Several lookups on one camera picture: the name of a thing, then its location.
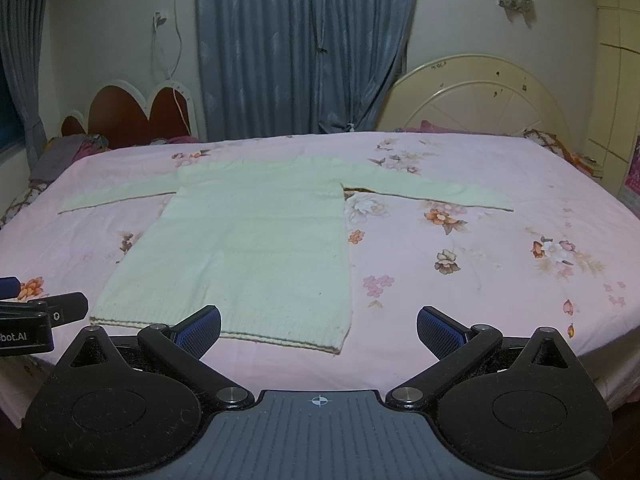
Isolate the pale green knit sweater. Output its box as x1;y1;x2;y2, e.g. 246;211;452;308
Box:
64;157;511;353

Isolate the white hanging power cable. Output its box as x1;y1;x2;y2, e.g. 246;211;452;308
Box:
150;0;196;134

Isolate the magenta flower wall picture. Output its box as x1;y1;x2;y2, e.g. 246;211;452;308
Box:
623;138;640;197

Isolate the blue grey left curtain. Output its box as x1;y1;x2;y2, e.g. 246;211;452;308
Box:
1;0;47;167

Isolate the magenta pillow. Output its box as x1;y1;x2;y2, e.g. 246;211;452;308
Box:
396;120;473;134

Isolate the cream round headboard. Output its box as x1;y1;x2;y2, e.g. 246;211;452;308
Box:
376;54;572;145

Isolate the purple clothes pile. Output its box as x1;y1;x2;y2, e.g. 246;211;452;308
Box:
29;134;108;183

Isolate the red heart shaped headboard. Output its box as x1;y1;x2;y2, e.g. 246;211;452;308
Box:
60;79;198;150

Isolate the cream panelled wardrobe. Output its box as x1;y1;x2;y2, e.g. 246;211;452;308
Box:
585;0;639;196

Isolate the blue grey curtain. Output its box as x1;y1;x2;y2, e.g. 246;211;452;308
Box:
196;0;416;142
1;0;47;167

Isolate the blue grey centre curtain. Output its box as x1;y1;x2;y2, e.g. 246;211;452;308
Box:
196;0;416;142

